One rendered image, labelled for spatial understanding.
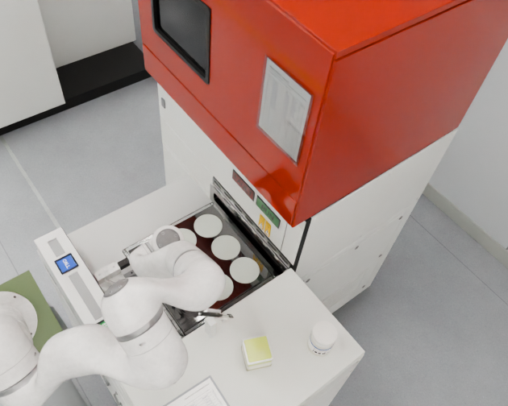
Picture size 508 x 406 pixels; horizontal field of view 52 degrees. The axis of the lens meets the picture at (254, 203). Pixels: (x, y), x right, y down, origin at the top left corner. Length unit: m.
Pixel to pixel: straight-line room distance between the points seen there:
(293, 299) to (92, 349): 0.75
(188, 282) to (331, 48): 0.53
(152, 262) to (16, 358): 0.36
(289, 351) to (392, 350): 1.24
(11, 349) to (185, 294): 0.42
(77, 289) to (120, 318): 0.73
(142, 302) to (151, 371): 0.14
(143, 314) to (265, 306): 0.71
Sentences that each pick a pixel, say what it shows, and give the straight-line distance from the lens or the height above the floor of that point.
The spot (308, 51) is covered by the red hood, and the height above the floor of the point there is 1.78.
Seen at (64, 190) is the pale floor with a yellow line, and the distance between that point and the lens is 3.16.
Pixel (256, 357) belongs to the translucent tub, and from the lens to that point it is 1.47.
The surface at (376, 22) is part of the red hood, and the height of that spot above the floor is 1.82.
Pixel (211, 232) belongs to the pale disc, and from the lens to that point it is 1.81.
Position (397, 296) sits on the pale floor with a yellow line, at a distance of 2.88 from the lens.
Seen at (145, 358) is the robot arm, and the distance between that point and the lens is 1.00.
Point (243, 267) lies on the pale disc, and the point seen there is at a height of 0.90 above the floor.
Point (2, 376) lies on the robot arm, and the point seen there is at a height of 1.28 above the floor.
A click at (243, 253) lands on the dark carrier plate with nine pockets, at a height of 0.90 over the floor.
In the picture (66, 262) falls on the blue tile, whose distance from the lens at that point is 1.72.
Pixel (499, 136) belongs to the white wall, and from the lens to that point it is 2.86.
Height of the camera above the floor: 2.41
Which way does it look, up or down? 53 degrees down
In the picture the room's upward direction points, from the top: 8 degrees clockwise
